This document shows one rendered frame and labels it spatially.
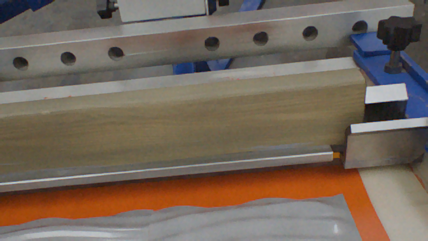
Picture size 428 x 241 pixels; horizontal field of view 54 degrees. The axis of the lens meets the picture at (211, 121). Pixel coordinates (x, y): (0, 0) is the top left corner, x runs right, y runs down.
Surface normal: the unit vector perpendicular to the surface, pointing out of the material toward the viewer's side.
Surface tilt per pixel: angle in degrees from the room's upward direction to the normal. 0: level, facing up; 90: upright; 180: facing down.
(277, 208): 3
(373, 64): 32
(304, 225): 8
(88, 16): 0
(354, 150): 58
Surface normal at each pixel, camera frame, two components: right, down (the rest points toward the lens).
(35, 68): 0.02, 0.54
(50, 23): -0.07, -0.43
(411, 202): -0.11, -0.84
